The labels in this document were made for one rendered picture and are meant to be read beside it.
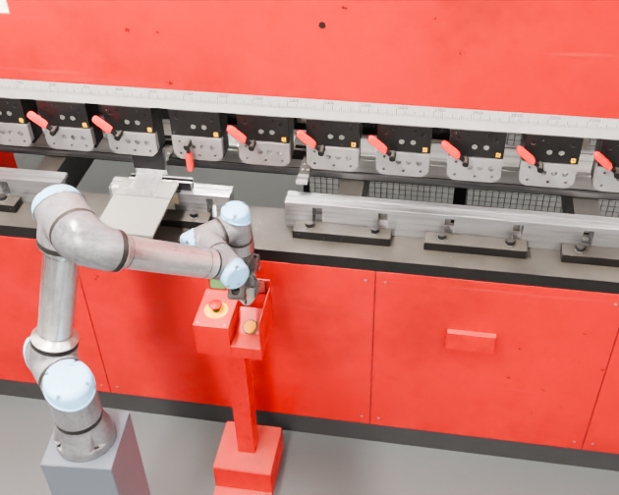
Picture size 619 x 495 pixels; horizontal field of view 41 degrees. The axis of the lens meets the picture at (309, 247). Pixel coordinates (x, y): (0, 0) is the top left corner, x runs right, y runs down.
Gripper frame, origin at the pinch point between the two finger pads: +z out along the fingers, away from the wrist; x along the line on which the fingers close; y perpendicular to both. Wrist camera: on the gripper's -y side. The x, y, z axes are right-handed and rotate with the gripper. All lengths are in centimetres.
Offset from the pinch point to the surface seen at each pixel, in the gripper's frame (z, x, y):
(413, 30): -69, -42, 37
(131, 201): -14.8, 39.2, 22.9
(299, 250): -2.3, -11.9, 20.9
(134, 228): -15.8, 34.1, 10.8
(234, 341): 12.5, 3.9, -4.2
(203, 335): 8.8, 12.1, -6.1
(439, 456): 85, -61, 10
